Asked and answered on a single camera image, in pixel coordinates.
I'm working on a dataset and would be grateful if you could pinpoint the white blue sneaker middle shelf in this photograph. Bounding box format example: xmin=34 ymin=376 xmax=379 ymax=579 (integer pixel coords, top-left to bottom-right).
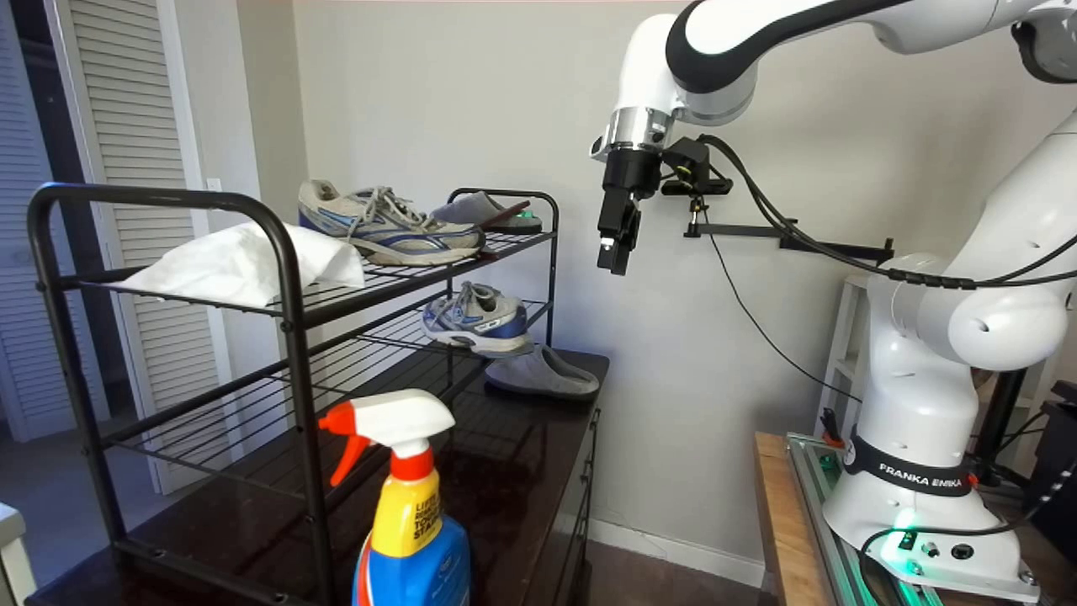
xmin=425 ymin=284 xmax=529 ymax=358

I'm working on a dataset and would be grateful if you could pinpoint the white crumpled cloth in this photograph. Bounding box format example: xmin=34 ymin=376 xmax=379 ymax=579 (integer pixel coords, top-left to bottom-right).
xmin=124 ymin=223 xmax=362 ymax=306

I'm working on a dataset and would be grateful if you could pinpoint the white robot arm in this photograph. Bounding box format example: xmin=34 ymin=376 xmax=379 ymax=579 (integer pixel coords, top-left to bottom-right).
xmin=595 ymin=0 xmax=1077 ymax=606

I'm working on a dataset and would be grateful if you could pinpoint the white blue running shoe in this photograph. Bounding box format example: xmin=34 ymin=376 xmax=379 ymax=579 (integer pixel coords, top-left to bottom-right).
xmin=295 ymin=178 xmax=480 ymax=266

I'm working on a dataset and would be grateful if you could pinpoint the black camera on wall arm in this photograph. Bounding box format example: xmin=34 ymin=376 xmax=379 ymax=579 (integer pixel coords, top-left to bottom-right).
xmin=684 ymin=203 xmax=894 ymax=266

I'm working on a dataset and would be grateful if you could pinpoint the grey slipper on top shelf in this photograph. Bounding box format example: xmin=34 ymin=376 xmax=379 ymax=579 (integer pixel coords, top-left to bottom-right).
xmin=434 ymin=193 xmax=540 ymax=237

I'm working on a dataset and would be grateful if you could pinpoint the black metal shoe rack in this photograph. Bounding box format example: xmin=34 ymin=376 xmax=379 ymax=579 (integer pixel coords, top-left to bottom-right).
xmin=26 ymin=182 xmax=531 ymax=606

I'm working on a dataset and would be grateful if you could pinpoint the blue yellow spray bottle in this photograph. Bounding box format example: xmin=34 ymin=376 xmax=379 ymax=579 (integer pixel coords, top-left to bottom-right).
xmin=316 ymin=388 xmax=471 ymax=606

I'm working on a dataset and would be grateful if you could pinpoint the grey slipper on cabinet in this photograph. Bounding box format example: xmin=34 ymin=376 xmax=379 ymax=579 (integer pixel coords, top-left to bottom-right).
xmin=483 ymin=347 xmax=597 ymax=402

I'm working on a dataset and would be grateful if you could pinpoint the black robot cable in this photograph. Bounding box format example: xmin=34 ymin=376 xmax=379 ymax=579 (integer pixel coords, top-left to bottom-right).
xmin=692 ymin=132 xmax=1077 ymax=292

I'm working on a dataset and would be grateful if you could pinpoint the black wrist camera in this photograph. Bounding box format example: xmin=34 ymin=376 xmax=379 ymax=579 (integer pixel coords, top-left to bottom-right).
xmin=660 ymin=138 xmax=734 ymax=194

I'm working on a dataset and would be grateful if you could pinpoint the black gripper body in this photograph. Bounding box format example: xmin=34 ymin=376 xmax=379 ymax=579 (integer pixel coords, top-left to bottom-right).
xmin=597 ymin=147 xmax=660 ymax=239

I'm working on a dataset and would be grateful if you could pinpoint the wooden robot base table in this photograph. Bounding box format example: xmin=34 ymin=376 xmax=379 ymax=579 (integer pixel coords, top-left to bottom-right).
xmin=751 ymin=427 xmax=1077 ymax=606

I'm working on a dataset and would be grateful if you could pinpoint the dark wooden cabinet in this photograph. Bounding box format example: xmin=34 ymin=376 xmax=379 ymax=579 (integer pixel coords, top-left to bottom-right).
xmin=30 ymin=347 xmax=597 ymax=606

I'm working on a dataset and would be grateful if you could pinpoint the white louvered door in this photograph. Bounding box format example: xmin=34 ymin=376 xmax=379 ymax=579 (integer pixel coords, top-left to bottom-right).
xmin=45 ymin=0 xmax=235 ymax=498

